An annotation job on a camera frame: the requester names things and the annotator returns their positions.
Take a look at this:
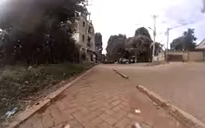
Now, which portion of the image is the pale blue litter scrap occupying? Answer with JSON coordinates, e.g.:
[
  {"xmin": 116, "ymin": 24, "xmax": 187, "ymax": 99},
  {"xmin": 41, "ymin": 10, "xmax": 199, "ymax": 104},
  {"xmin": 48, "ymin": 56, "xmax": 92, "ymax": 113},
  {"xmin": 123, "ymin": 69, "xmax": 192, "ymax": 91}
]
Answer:
[{"xmin": 4, "ymin": 107, "xmax": 19, "ymax": 118}]

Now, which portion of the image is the pale vehicle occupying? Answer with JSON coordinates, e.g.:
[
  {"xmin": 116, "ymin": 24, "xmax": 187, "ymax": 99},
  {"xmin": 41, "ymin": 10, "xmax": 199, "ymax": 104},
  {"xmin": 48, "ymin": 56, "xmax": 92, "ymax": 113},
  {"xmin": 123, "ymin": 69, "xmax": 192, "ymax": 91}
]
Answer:
[{"xmin": 119, "ymin": 58, "xmax": 129, "ymax": 65}]

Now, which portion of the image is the pale kerb strip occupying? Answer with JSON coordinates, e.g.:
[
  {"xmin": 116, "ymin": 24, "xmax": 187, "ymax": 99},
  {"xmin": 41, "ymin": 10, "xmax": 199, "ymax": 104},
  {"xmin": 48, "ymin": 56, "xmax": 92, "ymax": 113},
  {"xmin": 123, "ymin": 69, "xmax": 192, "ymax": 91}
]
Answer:
[{"xmin": 4, "ymin": 64, "xmax": 99, "ymax": 128}]

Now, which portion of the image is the low boundary wall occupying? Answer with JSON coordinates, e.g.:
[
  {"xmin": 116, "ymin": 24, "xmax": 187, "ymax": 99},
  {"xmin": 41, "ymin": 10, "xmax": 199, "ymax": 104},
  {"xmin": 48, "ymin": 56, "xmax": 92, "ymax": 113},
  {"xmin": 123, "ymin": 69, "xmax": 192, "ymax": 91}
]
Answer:
[{"xmin": 164, "ymin": 49, "xmax": 205, "ymax": 63}]

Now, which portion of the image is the grass verge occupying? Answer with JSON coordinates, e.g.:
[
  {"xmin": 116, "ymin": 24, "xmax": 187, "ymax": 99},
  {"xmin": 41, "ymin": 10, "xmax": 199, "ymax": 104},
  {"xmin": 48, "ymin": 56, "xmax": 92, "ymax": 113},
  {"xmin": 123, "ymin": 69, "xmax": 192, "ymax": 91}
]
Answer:
[{"xmin": 0, "ymin": 62, "xmax": 96, "ymax": 123}]

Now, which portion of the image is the red brick path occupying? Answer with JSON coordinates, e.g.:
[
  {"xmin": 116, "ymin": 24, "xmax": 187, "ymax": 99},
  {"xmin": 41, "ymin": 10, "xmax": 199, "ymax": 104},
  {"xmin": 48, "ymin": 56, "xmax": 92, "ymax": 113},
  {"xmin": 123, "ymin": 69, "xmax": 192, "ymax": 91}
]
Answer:
[{"xmin": 16, "ymin": 63, "xmax": 188, "ymax": 128}]

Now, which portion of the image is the large dark tree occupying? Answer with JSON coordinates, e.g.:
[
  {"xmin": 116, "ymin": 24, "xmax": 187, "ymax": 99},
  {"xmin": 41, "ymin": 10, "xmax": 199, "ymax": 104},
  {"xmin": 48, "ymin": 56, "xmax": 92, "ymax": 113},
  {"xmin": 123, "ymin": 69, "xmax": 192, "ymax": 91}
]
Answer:
[{"xmin": 0, "ymin": 0, "xmax": 89, "ymax": 66}]

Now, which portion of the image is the dark vehicle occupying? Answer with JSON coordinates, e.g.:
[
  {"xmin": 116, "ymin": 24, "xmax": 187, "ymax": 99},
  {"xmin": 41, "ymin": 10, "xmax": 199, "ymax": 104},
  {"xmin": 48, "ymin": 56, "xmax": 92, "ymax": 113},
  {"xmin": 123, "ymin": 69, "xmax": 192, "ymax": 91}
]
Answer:
[{"xmin": 129, "ymin": 55, "xmax": 138, "ymax": 64}]

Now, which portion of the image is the small pale litter scrap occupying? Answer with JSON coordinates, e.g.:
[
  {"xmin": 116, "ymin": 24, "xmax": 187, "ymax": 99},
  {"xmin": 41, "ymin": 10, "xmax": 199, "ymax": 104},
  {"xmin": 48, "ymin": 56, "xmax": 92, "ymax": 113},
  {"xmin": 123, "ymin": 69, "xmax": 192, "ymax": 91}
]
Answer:
[{"xmin": 134, "ymin": 108, "xmax": 142, "ymax": 115}]

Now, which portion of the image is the pale multi-storey building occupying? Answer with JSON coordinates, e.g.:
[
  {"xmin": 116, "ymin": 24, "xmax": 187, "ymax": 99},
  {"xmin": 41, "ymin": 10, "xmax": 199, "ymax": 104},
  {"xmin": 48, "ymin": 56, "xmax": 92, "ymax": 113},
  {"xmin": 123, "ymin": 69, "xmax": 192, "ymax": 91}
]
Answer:
[{"xmin": 68, "ymin": 11, "xmax": 98, "ymax": 64}]

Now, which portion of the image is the reddish paved road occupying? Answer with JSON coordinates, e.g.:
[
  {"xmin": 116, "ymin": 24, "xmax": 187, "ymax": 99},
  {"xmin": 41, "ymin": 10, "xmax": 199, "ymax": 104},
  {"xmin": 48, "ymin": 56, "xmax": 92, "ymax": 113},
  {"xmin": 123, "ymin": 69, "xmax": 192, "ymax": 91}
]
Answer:
[{"xmin": 104, "ymin": 61, "xmax": 205, "ymax": 126}]

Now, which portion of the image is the broad dark tree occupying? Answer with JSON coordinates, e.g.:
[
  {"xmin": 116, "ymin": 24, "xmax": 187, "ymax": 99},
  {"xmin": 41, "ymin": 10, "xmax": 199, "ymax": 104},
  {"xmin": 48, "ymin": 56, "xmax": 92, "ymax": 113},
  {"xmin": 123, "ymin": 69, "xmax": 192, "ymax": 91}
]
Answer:
[{"xmin": 124, "ymin": 26, "xmax": 155, "ymax": 63}]

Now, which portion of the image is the raised kerb divider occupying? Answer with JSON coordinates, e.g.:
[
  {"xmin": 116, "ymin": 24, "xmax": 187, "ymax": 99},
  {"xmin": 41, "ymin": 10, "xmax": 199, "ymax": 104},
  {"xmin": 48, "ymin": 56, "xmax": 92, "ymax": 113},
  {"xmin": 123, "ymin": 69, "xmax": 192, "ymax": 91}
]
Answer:
[{"xmin": 111, "ymin": 68, "xmax": 205, "ymax": 128}]

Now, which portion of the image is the street lamp pole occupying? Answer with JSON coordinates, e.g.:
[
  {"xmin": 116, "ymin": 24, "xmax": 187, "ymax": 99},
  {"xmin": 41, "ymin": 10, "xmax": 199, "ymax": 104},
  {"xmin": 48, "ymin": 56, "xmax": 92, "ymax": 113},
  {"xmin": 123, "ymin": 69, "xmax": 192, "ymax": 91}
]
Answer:
[{"xmin": 165, "ymin": 23, "xmax": 186, "ymax": 63}]

